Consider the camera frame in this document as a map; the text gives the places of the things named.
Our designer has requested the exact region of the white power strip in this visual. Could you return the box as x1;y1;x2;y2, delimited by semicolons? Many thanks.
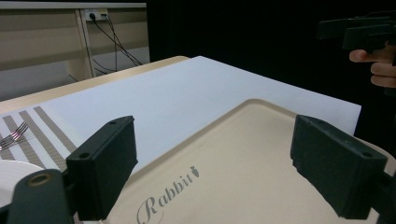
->
83;8;109;22

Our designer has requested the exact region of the white plate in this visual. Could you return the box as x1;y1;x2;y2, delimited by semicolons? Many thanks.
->
0;159;45;209

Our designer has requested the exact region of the white paper sheet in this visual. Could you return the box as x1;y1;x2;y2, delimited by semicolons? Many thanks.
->
0;55;362;175

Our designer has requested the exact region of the beige plastic tray with print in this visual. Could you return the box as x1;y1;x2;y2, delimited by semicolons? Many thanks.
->
98;98;396;224

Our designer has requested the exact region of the silver metal fork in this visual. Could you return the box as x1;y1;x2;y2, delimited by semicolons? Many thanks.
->
0;121;30;152

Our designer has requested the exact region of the white background desk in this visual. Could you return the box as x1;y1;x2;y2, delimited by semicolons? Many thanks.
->
0;1;151;82

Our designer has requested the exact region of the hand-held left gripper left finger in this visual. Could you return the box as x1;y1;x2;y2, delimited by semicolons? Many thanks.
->
65;115;139;221

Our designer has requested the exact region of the black power cable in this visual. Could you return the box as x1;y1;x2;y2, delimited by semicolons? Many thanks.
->
89;12;144;67
101;12;120;73

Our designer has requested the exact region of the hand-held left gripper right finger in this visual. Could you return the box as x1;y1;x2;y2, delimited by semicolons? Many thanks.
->
290;114;389;220

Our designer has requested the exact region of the white and brown striped placemat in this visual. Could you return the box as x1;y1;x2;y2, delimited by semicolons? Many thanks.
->
0;105;84;224

